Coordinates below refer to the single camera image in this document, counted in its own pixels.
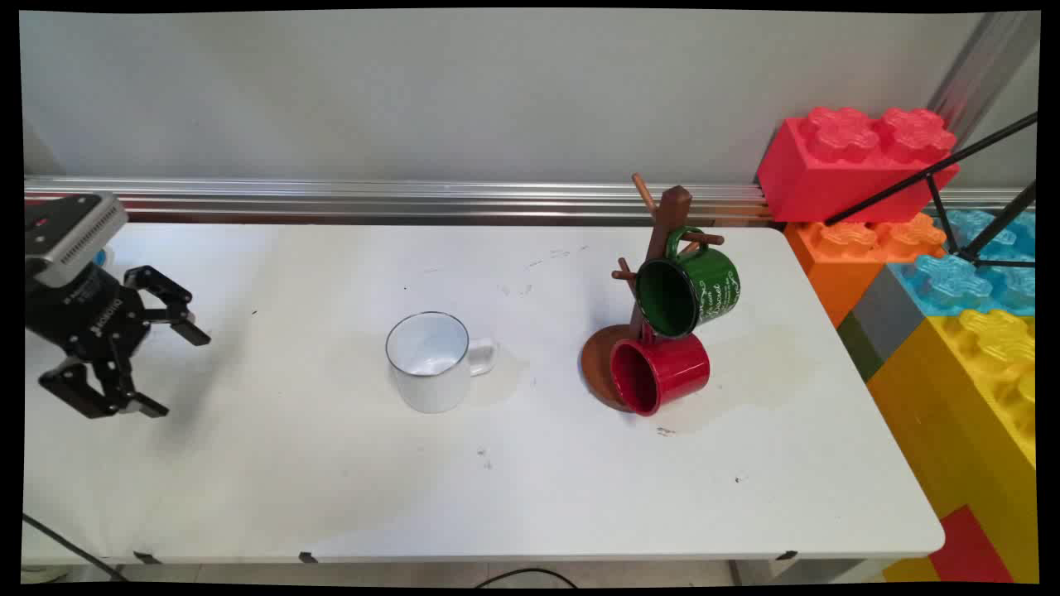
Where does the green enamel mug white lettering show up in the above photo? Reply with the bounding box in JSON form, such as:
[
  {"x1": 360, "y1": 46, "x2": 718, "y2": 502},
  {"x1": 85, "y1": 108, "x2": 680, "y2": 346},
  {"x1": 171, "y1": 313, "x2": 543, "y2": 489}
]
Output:
[{"x1": 634, "y1": 225, "x2": 741, "y2": 339}]

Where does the horizontal aluminium rail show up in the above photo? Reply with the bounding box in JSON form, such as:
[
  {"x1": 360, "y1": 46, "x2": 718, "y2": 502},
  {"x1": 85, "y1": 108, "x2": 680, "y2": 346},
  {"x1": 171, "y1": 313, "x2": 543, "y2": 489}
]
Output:
[{"x1": 25, "y1": 175, "x2": 1036, "y2": 227}]

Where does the red giant toy brick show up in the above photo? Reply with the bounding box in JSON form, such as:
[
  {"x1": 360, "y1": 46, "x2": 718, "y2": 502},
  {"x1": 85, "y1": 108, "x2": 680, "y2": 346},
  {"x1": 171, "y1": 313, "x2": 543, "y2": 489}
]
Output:
[{"x1": 756, "y1": 106, "x2": 961, "y2": 224}]

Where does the yellow giant toy brick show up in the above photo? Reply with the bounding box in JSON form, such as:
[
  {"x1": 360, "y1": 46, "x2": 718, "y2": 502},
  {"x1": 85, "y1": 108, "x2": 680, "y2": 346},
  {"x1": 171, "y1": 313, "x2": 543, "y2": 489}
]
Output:
[{"x1": 865, "y1": 308, "x2": 1038, "y2": 584}]

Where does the small red brick panel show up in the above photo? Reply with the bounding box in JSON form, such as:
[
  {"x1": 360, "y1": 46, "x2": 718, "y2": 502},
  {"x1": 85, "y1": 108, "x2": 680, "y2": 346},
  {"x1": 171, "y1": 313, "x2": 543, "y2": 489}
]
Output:
[{"x1": 929, "y1": 505, "x2": 1016, "y2": 584}]

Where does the dark green giant toy brick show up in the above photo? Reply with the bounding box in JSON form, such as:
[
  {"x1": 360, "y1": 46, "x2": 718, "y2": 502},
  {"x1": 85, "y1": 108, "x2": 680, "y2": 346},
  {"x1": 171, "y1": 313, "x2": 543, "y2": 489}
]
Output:
[{"x1": 836, "y1": 313, "x2": 885, "y2": 383}]

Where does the orange giant toy brick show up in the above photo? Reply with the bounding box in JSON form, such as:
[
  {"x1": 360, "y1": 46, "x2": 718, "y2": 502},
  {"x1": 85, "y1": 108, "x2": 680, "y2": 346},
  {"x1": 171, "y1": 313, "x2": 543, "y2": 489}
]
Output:
[{"x1": 783, "y1": 214, "x2": 948, "y2": 329}]

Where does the red enamel mug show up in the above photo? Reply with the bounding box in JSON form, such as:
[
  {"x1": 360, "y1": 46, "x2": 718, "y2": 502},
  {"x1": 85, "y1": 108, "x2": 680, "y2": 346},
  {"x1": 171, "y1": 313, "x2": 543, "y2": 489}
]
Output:
[{"x1": 609, "y1": 329, "x2": 711, "y2": 417}]

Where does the black floor cable loop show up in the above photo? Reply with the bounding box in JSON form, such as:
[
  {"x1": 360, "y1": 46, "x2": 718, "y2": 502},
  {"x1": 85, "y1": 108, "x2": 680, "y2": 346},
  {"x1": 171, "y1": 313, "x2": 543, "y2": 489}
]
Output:
[{"x1": 475, "y1": 567, "x2": 581, "y2": 589}]

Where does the upright aluminium post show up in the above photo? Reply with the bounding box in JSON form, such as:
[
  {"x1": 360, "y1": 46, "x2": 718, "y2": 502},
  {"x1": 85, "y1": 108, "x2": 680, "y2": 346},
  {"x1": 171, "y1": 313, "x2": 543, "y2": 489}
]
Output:
[{"x1": 927, "y1": 12, "x2": 1041, "y2": 148}]

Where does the black tripod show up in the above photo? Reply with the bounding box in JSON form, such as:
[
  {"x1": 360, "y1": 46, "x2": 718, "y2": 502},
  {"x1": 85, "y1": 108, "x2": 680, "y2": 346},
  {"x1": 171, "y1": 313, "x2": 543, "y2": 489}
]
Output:
[{"x1": 824, "y1": 112, "x2": 1038, "y2": 270}]

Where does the black cable with metal connector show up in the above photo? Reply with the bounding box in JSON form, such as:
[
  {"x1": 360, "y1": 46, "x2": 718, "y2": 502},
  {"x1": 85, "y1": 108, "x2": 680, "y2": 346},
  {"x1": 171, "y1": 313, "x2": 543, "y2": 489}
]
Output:
[{"x1": 23, "y1": 513, "x2": 127, "y2": 582}]

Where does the blue giant toy brick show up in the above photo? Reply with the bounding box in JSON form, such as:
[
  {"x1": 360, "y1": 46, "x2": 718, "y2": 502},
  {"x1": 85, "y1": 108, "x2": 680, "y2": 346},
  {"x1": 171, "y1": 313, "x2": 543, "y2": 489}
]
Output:
[{"x1": 890, "y1": 209, "x2": 1038, "y2": 317}]

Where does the grey giant toy brick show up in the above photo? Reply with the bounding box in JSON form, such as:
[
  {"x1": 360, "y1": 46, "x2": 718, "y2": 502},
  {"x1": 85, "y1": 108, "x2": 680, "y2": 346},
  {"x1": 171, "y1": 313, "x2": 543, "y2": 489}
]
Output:
[{"x1": 851, "y1": 265, "x2": 930, "y2": 363}]

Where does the brown wooden mug tree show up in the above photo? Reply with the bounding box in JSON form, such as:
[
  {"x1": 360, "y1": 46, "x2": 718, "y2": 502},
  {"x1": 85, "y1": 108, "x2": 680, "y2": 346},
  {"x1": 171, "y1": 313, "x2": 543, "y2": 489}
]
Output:
[{"x1": 580, "y1": 172, "x2": 725, "y2": 413}]

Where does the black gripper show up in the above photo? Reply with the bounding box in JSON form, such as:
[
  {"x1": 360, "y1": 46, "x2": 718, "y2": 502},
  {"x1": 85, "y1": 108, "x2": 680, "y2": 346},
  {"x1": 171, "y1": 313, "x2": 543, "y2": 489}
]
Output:
[{"x1": 25, "y1": 263, "x2": 212, "y2": 421}]

